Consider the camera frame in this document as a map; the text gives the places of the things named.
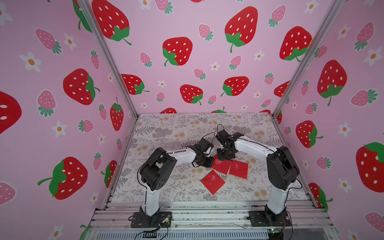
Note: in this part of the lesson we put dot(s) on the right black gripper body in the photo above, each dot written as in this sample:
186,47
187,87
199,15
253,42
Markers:
226,153

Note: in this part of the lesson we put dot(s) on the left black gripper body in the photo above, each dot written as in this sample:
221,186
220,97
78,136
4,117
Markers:
206,161

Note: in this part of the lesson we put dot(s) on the red envelope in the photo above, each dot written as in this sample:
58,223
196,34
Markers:
213,182
239,169
222,167

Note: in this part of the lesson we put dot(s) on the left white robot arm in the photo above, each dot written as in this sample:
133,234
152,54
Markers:
156,171

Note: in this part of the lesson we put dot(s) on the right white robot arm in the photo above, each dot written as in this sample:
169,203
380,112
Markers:
281,167

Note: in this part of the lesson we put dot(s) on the floral patterned table mat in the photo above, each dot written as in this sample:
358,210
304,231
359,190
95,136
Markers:
176,131

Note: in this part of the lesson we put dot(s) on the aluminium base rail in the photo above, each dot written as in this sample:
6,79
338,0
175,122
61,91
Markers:
212,221

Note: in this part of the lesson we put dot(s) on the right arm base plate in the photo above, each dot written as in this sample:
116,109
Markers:
269,219

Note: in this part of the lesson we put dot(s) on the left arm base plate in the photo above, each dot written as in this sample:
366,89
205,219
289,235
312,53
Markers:
159,219

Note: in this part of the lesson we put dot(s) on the right aluminium frame post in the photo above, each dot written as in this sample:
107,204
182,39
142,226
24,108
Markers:
321,33

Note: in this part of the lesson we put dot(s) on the aluminium frame post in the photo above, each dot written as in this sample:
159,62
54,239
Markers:
90,17
321,33

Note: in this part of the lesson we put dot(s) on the left aluminium frame post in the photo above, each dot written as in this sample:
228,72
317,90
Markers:
90,17

